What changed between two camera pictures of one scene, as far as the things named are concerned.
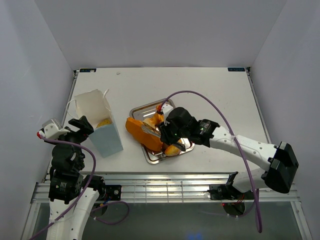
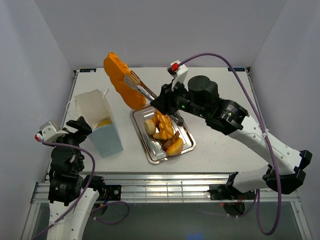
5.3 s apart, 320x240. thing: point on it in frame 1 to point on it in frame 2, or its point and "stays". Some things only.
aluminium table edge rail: [74, 75] stays
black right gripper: [164, 133] to [164, 101]
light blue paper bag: [95, 107] stays
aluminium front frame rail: [172, 186] stays
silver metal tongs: [182, 145] to [133, 80]
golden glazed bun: [172, 150] stays
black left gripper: [85, 128] stays
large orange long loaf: [134, 127] to [116, 70]
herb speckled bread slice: [104, 122] stays
